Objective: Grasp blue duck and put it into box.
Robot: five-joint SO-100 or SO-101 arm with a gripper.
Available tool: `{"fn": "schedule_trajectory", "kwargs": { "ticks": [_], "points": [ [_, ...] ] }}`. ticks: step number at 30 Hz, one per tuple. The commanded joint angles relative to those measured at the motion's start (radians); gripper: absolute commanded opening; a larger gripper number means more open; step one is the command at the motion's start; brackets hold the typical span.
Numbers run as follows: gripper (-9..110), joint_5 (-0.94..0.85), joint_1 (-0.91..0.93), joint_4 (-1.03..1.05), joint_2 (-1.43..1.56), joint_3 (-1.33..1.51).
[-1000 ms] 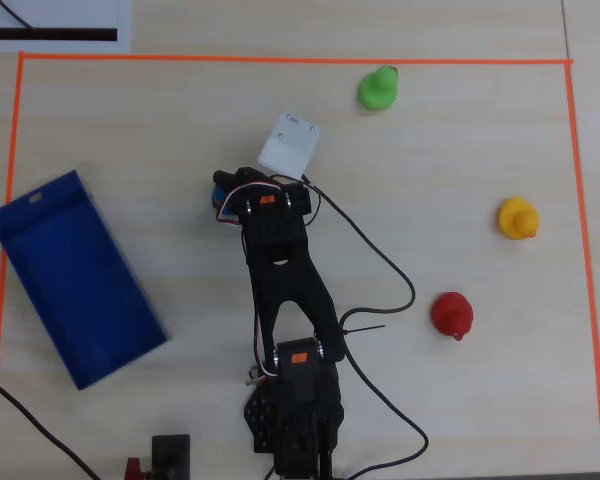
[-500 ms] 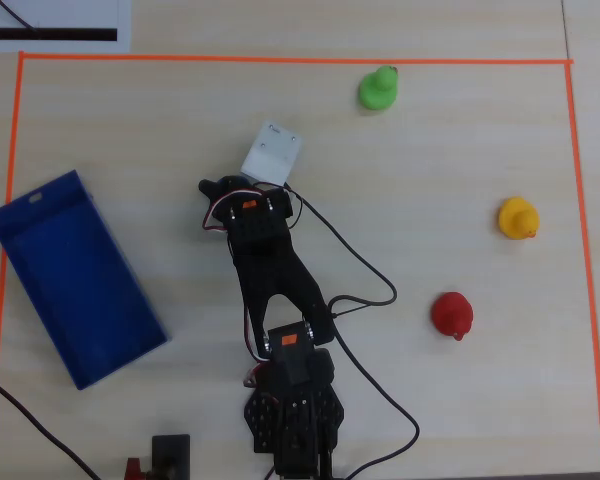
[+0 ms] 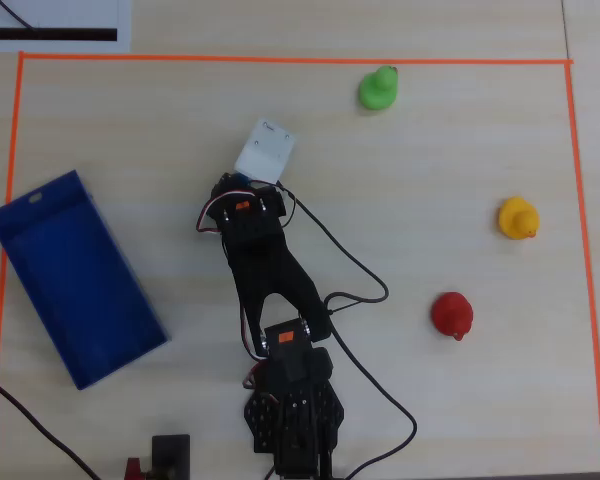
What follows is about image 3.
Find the red rubber duck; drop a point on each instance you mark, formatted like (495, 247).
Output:
(451, 312)

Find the white paper with black stripe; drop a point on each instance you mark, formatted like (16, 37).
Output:
(55, 12)

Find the green rubber duck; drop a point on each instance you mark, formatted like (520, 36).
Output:
(377, 92)

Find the yellow rubber duck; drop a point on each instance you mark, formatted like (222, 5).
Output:
(516, 217)

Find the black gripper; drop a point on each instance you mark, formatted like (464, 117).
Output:
(223, 184)

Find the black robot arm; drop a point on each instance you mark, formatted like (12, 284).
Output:
(265, 260)

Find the orange tape strip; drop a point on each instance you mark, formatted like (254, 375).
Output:
(582, 240)
(4, 250)
(280, 59)

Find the blue rubber duck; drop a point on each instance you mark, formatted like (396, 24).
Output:
(242, 178)

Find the blue plastic box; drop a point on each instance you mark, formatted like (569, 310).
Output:
(75, 280)

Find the black table clamp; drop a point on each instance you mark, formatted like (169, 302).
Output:
(171, 452)

